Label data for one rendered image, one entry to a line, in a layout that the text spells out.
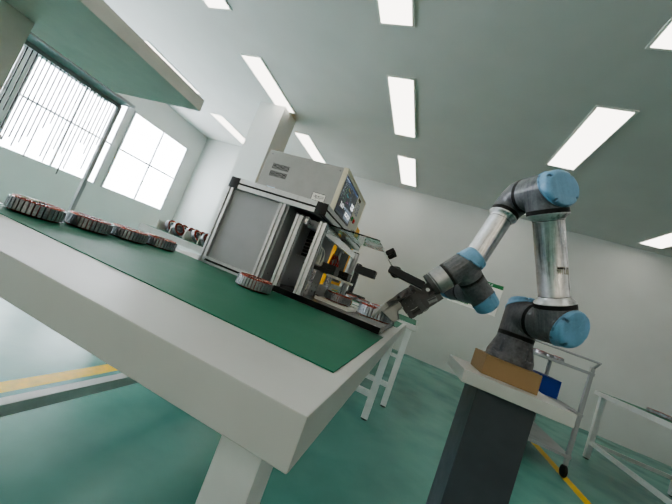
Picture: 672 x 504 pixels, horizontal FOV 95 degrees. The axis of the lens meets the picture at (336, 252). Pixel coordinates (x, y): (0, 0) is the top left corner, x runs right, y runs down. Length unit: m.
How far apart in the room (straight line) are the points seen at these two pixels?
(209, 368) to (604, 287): 7.19
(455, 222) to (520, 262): 1.42
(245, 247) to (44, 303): 0.84
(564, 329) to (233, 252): 1.13
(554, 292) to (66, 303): 1.13
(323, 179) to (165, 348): 1.08
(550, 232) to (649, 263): 6.61
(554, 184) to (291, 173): 0.96
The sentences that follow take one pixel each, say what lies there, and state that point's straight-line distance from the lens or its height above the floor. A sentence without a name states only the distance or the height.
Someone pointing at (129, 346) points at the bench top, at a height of 0.72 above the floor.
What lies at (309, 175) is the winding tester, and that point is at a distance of 1.37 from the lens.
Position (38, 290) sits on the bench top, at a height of 0.73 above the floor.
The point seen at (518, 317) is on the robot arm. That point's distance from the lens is 1.23.
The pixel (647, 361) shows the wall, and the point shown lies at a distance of 7.57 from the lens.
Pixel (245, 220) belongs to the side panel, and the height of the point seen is 0.96.
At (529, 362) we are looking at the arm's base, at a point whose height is 0.84.
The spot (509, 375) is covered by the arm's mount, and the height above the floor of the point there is 0.78.
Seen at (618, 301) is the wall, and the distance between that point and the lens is 7.40.
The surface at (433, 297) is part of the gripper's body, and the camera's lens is 0.95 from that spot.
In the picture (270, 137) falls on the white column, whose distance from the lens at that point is 5.55.
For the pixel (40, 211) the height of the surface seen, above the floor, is 0.77.
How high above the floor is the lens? 0.86
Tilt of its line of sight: 5 degrees up
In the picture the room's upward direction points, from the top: 21 degrees clockwise
